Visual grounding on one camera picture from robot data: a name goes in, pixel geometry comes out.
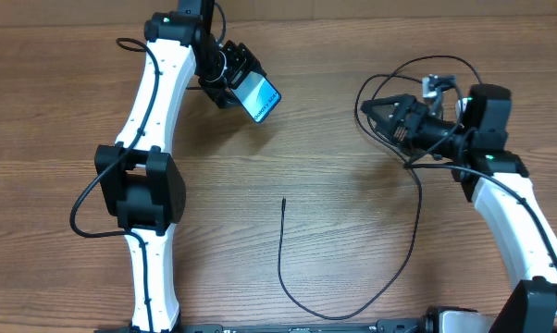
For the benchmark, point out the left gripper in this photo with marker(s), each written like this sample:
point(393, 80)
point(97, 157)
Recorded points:
point(243, 62)

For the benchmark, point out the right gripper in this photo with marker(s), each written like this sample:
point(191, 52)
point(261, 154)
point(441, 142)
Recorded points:
point(414, 115)

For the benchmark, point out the Samsung Galaxy smartphone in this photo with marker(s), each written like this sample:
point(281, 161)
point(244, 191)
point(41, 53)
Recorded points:
point(257, 95)

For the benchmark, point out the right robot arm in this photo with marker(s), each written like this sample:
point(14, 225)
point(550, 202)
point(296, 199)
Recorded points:
point(495, 180)

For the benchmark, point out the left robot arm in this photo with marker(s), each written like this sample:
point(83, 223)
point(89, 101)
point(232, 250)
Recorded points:
point(142, 186)

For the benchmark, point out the white charger plug adapter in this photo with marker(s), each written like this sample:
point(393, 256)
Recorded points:
point(460, 108)

